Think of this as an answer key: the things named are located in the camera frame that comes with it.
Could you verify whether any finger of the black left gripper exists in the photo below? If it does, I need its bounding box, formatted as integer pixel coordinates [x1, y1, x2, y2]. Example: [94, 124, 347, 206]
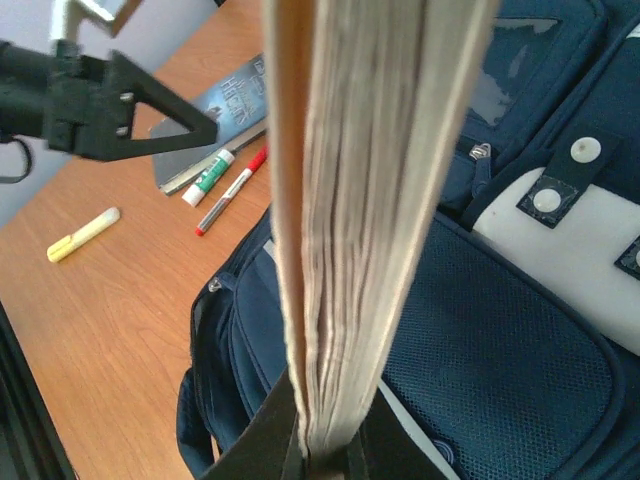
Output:
[74, 51, 218, 161]

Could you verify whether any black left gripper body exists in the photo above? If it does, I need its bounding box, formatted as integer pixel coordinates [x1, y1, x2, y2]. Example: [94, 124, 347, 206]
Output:
[1, 40, 108, 160]

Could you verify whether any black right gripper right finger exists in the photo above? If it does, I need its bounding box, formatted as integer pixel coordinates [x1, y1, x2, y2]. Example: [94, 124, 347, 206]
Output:
[344, 382, 460, 480]

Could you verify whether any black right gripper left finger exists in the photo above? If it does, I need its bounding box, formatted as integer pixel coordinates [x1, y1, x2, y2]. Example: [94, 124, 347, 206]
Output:
[202, 372, 308, 480]

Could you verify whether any dark blue Wuthering Heights book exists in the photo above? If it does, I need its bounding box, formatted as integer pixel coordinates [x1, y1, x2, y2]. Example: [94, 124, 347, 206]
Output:
[152, 54, 267, 195]

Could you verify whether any navy blue student backpack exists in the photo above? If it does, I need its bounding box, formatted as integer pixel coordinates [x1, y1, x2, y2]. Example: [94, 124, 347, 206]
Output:
[176, 1, 639, 479]

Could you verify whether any orange treehouse paperback book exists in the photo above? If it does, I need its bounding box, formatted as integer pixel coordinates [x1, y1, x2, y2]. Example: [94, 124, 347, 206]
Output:
[263, 1, 499, 462]

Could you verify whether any white green glue stick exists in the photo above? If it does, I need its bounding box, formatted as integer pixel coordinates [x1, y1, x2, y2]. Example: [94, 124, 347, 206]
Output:
[182, 149, 235, 207]

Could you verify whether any yellow highlighter pen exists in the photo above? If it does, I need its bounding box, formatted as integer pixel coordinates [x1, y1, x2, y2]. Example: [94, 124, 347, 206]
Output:
[46, 207, 120, 263]

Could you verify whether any red capped white marker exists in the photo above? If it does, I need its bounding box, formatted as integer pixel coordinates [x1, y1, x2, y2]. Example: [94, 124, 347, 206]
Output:
[195, 145, 269, 236]

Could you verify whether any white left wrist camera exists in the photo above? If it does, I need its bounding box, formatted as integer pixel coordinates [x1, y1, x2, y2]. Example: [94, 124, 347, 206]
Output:
[49, 0, 143, 42]

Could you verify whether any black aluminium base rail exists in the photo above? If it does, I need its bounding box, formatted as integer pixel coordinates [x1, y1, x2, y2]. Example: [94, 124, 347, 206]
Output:
[1, 312, 76, 479]

